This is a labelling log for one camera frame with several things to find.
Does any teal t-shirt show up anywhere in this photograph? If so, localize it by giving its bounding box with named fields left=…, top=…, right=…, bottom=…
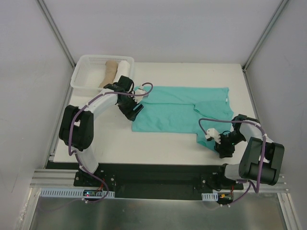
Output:
left=132, top=86, right=234, bottom=150

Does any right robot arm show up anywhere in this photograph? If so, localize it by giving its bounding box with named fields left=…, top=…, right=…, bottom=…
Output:
left=214, top=114, right=284, bottom=189

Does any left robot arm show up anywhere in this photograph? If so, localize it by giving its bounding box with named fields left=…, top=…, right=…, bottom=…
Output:
left=59, top=76, right=149, bottom=186

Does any white rolled t-shirt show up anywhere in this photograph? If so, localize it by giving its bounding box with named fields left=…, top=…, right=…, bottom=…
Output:
left=113, top=60, right=130, bottom=82

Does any beige rolled t-shirt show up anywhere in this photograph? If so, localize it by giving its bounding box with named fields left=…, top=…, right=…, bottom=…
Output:
left=99, top=60, right=118, bottom=88

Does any white plastic basket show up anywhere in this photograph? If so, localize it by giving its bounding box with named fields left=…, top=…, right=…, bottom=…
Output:
left=70, top=55, right=134, bottom=97

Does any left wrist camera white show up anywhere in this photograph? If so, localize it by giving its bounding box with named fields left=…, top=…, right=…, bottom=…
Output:
left=134, top=88, right=148, bottom=103

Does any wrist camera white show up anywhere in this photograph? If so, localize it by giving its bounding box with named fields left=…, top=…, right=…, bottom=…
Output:
left=205, top=128, right=221, bottom=144
left=134, top=88, right=148, bottom=103

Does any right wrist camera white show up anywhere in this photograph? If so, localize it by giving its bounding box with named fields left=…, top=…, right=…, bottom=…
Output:
left=205, top=128, right=221, bottom=144

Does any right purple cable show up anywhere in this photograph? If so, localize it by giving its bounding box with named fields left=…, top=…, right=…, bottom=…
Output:
left=198, top=118, right=267, bottom=209

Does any purple cable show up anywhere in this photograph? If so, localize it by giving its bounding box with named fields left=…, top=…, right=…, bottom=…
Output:
left=68, top=82, right=154, bottom=204
left=198, top=118, right=267, bottom=209

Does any right white cable duct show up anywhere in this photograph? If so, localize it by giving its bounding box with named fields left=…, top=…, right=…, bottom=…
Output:
left=201, top=192, right=218, bottom=202

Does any white cable duct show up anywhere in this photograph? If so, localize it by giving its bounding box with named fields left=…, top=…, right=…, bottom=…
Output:
left=201, top=192, right=218, bottom=202
left=40, top=188, right=115, bottom=199

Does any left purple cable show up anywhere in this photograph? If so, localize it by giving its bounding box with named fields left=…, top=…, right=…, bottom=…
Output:
left=68, top=82, right=154, bottom=204

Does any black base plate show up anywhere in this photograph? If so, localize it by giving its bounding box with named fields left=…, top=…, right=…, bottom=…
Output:
left=73, top=163, right=243, bottom=200

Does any aluminium rail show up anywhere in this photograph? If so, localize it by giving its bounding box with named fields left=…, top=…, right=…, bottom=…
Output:
left=30, top=169, right=77, bottom=187

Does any left white cable duct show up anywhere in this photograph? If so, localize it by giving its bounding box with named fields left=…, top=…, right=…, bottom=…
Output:
left=40, top=188, right=115, bottom=199

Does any left aluminium frame post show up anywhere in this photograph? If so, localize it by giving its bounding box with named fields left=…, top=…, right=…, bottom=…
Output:
left=37, top=0, right=78, bottom=69

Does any aluminium frame post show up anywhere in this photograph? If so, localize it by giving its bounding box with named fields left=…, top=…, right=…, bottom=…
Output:
left=241, top=0, right=290, bottom=71
left=37, top=0, right=78, bottom=69

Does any right aluminium frame post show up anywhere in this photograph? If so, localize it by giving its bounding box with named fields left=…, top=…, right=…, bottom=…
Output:
left=241, top=0, right=290, bottom=71

